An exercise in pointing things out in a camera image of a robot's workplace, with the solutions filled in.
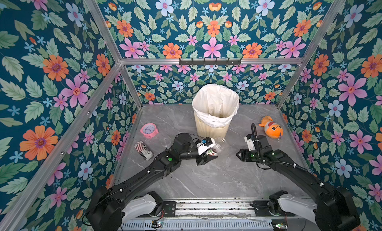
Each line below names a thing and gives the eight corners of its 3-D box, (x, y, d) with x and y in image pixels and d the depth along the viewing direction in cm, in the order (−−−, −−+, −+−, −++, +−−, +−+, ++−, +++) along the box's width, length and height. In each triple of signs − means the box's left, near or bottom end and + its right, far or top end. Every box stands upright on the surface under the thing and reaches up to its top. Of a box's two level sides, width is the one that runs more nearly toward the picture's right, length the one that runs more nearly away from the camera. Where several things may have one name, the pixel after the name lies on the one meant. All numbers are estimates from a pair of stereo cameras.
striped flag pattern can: (134, 147, 98) (132, 144, 95) (142, 141, 101) (140, 138, 98) (147, 162, 91) (145, 160, 88) (155, 156, 94) (154, 153, 91)
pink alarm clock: (139, 130, 107) (137, 127, 105) (151, 122, 111) (150, 120, 109) (148, 140, 101) (147, 138, 99) (160, 131, 106) (159, 129, 104)
